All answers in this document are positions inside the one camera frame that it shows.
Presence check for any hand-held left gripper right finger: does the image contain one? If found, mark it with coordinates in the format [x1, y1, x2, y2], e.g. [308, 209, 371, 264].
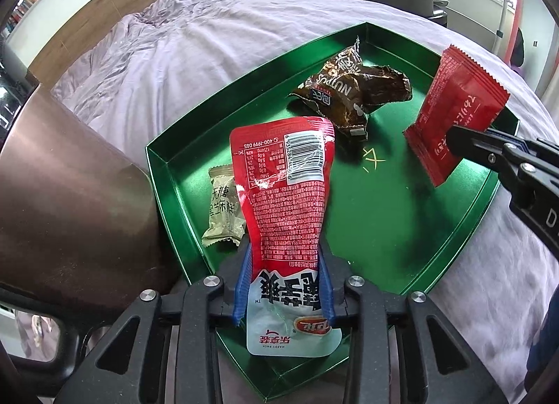
[317, 242, 509, 404]

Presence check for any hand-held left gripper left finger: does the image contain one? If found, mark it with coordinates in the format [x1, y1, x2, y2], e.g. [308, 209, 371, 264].
[55, 233, 254, 404]

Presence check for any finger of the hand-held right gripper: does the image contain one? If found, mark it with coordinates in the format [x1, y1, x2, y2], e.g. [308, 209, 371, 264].
[446, 124, 538, 186]
[487, 124, 559, 160]

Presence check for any square red snack packet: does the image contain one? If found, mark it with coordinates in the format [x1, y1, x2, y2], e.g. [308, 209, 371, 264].
[402, 45, 511, 187]

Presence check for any olive green candy packet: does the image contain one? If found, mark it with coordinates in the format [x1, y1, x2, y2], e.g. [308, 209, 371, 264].
[202, 165, 247, 248]

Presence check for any green tray box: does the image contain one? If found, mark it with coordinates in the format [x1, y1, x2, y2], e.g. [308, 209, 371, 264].
[145, 22, 520, 400]

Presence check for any long red snack packet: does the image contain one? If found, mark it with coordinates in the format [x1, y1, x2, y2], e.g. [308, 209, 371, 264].
[229, 116, 343, 359]

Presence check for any brown crinkled snack packet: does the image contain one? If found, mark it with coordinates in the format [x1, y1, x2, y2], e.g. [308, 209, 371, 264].
[290, 37, 413, 140]

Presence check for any white desk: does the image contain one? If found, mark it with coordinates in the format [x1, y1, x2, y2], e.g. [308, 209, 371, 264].
[430, 0, 518, 44]

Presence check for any brown black electric kettle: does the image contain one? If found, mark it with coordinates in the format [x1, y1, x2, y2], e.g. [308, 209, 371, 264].
[0, 39, 186, 404]

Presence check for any wooden headboard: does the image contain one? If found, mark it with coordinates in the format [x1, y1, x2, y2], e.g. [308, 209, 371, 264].
[26, 0, 197, 77]

